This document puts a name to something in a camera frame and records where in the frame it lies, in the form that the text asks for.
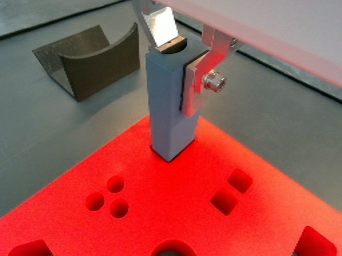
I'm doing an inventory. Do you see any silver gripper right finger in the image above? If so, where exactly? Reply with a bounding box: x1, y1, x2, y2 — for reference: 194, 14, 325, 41
182, 25, 244, 117

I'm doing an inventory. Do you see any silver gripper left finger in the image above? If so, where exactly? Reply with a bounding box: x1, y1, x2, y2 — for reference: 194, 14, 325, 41
133, 0, 186, 54

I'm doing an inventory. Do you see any grey arch peg block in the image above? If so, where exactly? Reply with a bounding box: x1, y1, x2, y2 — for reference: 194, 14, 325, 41
146, 41, 208, 161

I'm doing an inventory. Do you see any black curved holder stand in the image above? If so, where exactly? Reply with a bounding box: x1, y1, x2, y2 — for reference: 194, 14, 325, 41
33, 23, 141, 102

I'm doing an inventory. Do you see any red foam shape-sorter block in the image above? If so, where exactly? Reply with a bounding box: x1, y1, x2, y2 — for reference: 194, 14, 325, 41
0, 119, 342, 256

